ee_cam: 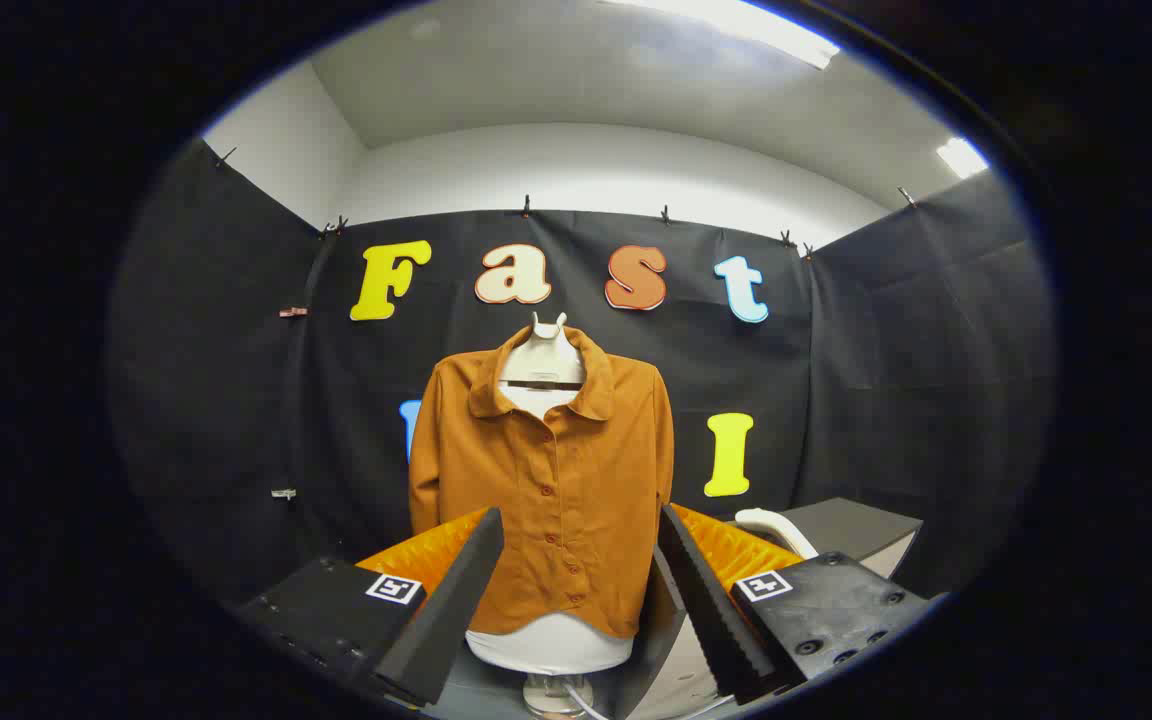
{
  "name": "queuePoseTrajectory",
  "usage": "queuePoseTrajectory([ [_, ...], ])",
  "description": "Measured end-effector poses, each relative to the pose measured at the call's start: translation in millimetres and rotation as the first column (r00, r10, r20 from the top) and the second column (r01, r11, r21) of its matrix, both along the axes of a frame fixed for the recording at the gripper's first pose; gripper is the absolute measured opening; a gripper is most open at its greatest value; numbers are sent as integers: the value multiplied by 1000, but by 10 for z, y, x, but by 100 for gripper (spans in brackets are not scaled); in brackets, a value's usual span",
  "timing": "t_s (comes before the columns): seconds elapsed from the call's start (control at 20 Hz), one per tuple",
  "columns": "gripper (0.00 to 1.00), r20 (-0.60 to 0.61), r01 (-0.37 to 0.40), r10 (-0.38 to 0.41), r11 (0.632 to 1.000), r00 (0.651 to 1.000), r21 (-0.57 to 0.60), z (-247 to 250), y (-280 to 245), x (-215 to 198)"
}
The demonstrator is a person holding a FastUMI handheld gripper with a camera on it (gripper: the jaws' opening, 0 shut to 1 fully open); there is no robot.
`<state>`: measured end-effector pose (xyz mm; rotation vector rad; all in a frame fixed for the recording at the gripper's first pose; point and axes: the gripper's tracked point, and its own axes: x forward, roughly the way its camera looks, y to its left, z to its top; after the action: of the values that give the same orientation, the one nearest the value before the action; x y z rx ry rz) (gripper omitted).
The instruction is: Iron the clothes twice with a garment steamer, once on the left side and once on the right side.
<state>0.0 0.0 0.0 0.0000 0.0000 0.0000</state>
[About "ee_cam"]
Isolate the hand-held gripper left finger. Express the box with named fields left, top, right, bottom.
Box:
left=236, top=505, right=505, bottom=709

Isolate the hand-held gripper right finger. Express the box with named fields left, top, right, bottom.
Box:
left=658, top=503, right=937, bottom=706

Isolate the white garment steamer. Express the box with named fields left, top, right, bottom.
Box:
left=734, top=507, right=820, bottom=560

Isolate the orange-brown button shirt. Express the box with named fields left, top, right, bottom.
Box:
left=408, top=325, right=675, bottom=639

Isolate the chrome mannequin stand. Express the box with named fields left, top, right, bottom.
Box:
left=521, top=672, right=597, bottom=719

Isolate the white mannequin torso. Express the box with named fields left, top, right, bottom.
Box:
left=464, top=312, right=635, bottom=676

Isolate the black backdrop cloth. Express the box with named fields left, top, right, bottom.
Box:
left=106, top=140, right=1057, bottom=601

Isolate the row of black backdrop clips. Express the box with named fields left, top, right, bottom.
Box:
left=214, top=147, right=919, bottom=263

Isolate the small ceiling light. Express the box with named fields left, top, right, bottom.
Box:
left=936, top=137, right=990, bottom=179

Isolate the long ceiling light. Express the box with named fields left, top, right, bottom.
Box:
left=606, top=0, right=842, bottom=71

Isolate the white cable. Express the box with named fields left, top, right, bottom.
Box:
left=561, top=678, right=609, bottom=720

